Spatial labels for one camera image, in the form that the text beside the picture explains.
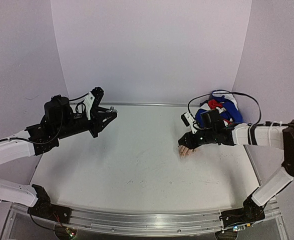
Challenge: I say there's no blue white red jacket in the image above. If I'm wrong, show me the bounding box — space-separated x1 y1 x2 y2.
195 90 243 127

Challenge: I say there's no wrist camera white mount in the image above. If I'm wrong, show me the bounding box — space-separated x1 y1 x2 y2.
75 91 96 121
181 112 203 135

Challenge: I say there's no clear nail polish bottle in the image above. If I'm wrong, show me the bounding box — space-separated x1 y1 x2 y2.
109 106 118 113

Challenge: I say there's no aluminium front rail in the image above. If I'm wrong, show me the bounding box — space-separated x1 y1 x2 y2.
11 199 287 240

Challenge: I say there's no mannequin hand with long nails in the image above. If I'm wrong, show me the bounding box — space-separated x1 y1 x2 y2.
178 145 196 159

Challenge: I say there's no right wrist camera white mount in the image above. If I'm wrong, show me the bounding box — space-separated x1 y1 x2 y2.
181 112 203 135

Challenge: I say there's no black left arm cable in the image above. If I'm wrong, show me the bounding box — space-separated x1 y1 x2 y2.
0 94 90 151

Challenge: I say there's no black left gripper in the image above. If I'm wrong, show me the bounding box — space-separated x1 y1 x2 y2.
56 107 118 140

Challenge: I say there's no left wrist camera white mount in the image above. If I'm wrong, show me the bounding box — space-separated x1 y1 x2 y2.
75 91 96 121

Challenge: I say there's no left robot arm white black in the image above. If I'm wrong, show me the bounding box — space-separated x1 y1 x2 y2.
0 87 117 219

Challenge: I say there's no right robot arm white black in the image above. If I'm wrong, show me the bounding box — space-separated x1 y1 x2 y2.
178 110 294 221

